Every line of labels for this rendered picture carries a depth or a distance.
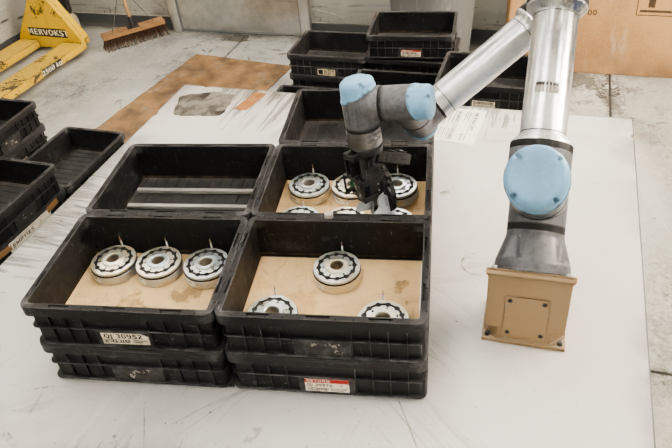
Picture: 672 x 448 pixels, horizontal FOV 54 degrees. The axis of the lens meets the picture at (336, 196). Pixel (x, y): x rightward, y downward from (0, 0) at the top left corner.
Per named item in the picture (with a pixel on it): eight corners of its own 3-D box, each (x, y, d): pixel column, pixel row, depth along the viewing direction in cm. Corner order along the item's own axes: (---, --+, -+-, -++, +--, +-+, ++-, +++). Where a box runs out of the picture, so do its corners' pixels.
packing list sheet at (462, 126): (487, 108, 221) (487, 107, 221) (478, 145, 204) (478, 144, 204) (391, 101, 231) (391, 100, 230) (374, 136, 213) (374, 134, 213)
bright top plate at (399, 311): (408, 302, 132) (408, 299, 132) (409, 341, 124) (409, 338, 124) (358, 302, 134) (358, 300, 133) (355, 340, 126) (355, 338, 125)
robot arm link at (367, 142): (365, 116, 147) (389, 125, 141) (368, 135, 149) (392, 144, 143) (338, 129, 143) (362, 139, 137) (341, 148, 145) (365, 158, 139)
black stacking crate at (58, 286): (256, 256, 154) (248, 218, 148) (222, 357, 131) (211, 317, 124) (98, 252, 161) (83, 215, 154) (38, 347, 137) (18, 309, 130)
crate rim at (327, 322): (431, 227, 143) (431, 219, 141) (427, 334, 119) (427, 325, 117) (251, 224, 149) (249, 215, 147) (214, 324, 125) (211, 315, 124)
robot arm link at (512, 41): (563, -22, 149) (394, 119, 156) (564, -47, 139) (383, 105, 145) (599, 13, 145) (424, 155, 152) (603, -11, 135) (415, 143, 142)
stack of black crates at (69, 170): (89, 190, 302) (65, 125, 282) (146, 197, 293) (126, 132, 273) (33, 246, 272) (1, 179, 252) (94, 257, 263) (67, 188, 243)
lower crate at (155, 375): (264, 289, 161) (256, 252, 154) (233, 392, 137) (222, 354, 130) (110, 284, 167) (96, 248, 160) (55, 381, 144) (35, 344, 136)
